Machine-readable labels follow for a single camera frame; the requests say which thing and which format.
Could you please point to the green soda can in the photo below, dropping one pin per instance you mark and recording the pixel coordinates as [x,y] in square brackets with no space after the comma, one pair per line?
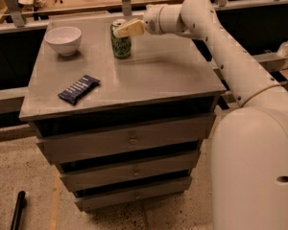
[121,47]

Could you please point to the grey drawer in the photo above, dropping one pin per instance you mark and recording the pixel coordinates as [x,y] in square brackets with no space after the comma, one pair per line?
[162,188]
[130,171]
[85,145]

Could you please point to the middle grey drawer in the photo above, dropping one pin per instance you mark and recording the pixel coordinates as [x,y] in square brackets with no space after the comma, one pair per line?
[130,171]

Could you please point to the black cylindrical post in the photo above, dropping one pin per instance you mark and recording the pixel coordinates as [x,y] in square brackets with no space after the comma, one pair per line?
[17,213]

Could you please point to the grey drawer cabinet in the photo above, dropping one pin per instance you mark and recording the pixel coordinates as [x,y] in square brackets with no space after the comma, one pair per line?
[164,78]

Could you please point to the dark blue rxbar wrapper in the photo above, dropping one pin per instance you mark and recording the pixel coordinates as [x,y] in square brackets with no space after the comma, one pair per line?
[78,89]

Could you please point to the white ceramic bowl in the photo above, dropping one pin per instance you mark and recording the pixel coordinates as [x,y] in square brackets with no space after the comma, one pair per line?
[64,40]

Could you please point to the metal railing frame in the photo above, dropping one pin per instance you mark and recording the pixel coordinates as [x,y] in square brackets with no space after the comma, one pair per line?
[21,10]

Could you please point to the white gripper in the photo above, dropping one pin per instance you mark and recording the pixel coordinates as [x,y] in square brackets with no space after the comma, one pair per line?
[152,21]

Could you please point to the top grey drawer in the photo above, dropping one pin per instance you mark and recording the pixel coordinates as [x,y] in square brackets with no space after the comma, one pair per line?
[85,145]

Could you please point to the bottom grey drawer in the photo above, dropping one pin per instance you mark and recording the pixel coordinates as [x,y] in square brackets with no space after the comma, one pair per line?
[162,188]

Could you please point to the clear sanitizer pump bottle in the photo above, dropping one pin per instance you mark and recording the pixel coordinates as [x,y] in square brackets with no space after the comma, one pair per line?
[283,50]

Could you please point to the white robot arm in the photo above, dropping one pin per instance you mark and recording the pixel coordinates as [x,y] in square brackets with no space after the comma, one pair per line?
[249,154]

